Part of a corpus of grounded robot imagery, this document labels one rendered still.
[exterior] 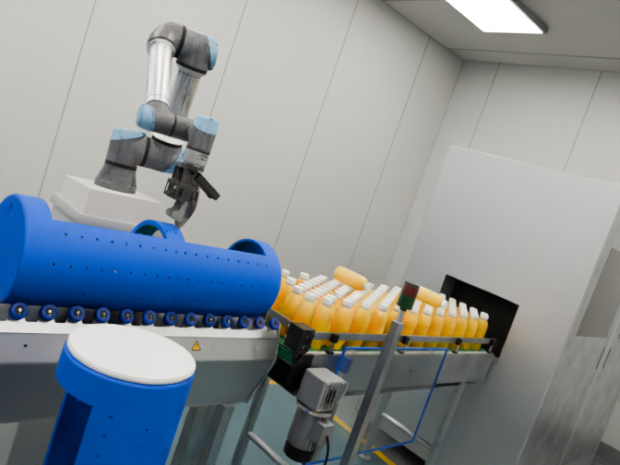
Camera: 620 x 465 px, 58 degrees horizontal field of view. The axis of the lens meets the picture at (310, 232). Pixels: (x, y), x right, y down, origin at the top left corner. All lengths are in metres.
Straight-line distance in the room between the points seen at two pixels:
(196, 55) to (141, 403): 1.29
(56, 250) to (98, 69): 3.14
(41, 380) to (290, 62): 4.19
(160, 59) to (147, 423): 1.20
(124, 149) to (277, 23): 3.33
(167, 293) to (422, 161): 5.48
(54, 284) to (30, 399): 0.35
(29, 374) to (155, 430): 0.51
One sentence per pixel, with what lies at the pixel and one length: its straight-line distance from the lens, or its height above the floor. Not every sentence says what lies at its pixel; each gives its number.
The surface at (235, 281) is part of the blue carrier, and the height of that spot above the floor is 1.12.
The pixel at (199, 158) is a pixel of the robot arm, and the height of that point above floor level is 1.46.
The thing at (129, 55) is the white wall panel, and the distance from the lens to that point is 4.65.
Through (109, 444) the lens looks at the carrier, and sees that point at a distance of 1.25.
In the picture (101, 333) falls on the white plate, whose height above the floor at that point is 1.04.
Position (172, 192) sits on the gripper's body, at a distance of 1.76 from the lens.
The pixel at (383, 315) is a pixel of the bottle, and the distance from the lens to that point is 2.43.
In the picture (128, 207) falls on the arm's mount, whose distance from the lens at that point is 2.09.
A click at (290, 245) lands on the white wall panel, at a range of 5.81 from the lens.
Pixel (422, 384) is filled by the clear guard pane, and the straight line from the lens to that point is 2.77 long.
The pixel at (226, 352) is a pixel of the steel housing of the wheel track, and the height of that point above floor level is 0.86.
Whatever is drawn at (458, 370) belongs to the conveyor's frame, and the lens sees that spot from 3.13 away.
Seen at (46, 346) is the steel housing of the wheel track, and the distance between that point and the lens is 1.64.
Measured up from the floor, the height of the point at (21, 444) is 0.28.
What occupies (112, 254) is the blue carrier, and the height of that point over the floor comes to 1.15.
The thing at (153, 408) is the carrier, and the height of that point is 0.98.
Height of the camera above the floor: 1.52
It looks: 6 degrees down
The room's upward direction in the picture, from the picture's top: 19 degrees clockwise
